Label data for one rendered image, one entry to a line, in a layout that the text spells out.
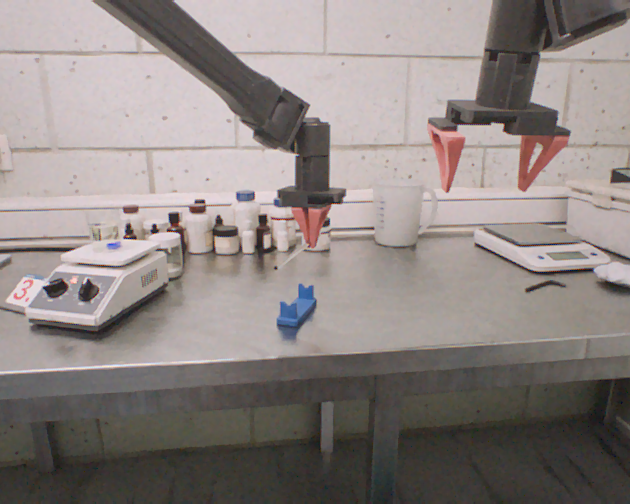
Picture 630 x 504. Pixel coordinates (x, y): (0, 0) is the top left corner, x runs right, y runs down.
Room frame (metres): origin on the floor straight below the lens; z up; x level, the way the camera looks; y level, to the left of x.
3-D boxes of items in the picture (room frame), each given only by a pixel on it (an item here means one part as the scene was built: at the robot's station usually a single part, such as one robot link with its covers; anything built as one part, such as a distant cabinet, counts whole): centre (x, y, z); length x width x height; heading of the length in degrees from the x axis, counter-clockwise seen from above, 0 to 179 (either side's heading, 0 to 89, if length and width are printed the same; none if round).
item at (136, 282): (0.73, 0.35, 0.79); 0.22 x 0.13 x 0.08; 166
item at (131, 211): (1.09, 0.44, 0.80); 0.06 x 0.06 x 0.10
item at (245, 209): (1.11, 0.17, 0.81); 0.07 x 0.07 x 0.13
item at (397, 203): (1.12, -0.21, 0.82); 0.18 x 0.13 x 0.15; 46
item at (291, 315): (0.69, 0.03, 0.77); 0.10 x 0.03 x 0.04; 162
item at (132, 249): (0.76, 0.35, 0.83); 0.12 x 0.12 x 0.01; 76
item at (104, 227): (0.75, 0.35, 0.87); 0.06 x 0.05 x 0.08; 124
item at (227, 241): (1.04, 0.20, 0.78); 0.05 x 0.05 x 0.06
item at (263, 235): (1.06, 0.12, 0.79); 0.03 x 0.03 x 0.08
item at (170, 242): (0.87, 0.29, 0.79); 0.06 x 0.06 x 0.08
